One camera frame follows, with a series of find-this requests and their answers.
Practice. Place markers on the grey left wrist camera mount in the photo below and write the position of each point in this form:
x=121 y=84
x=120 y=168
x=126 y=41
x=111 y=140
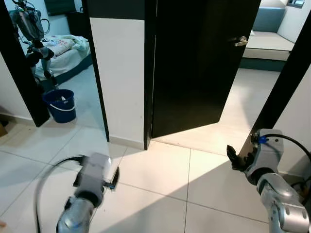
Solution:
x=92 y=170

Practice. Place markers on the black door frame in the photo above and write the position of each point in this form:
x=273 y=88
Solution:
x=22 y=73
x=149 y=73
x=282 y=97
x=95 y=73

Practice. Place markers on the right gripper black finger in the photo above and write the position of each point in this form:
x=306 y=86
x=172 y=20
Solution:
x=233 y=156

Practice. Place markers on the bed with light bedding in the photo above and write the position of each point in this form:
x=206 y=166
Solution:
x=68 y=53

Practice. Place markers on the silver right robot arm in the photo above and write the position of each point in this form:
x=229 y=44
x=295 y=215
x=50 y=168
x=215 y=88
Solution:
x=282 y=204

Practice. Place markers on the grey humanoid robot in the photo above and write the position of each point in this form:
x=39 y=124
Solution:
x=29 y=24

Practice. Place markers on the grey sofa bed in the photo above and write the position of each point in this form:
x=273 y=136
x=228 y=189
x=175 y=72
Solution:
x=269 y=41

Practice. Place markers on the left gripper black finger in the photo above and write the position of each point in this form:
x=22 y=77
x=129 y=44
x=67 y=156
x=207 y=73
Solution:
x=116 y=177

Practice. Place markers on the blue plastic bucket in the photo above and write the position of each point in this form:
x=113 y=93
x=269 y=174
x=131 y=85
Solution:
x=60 y=109

